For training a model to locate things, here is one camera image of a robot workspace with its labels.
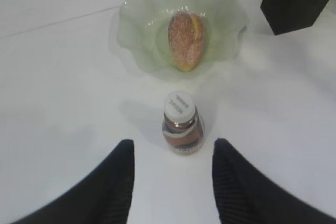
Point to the brown coffee bottle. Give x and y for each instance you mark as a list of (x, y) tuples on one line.
[(183, 126)]

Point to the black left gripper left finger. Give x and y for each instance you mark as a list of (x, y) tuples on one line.
[(103, 196)]

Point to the green wavy glass plate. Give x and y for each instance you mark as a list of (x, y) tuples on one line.
[(143, 30)]

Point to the black mesh pen holder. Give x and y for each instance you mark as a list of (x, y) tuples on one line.
[(284, 16)]

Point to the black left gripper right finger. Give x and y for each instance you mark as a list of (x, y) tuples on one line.
[(245, 195)]

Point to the sugared bread bun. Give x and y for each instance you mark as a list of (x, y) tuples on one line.
[(186, 35)]

